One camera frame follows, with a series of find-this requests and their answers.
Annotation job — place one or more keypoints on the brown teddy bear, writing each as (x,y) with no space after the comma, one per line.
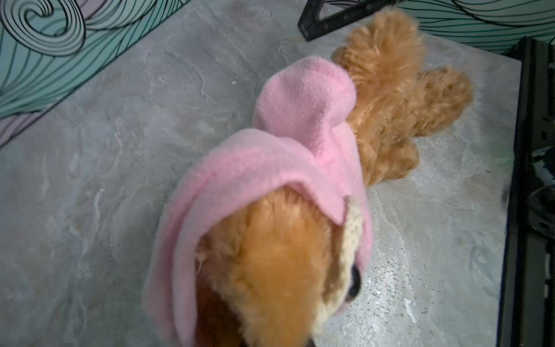
(272,272)

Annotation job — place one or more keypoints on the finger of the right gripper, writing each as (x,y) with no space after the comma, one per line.
(312,26)

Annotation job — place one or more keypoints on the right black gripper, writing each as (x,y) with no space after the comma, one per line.
(526,316)

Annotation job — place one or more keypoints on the pink teddy hoodie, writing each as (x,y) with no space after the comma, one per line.
(300,139)

